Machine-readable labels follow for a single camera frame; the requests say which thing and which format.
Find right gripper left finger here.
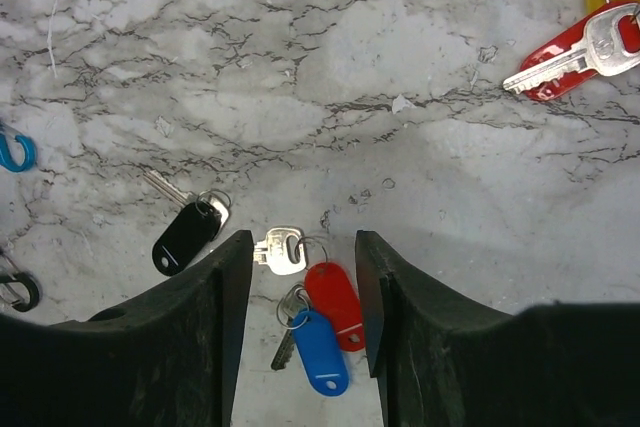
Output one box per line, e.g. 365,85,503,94
1,230,253,426

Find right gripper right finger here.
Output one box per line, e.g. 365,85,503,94
355,231,639,426

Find blue tag key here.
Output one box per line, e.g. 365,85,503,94
270,283,349,397

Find black tag key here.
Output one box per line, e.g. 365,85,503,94
143,170,231,276

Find black carabiner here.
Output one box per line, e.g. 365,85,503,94
1,250,41,313

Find blue carabiner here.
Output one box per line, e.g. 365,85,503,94
1,122,37,173

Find small red tag key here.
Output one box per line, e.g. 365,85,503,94
502,1,639,101

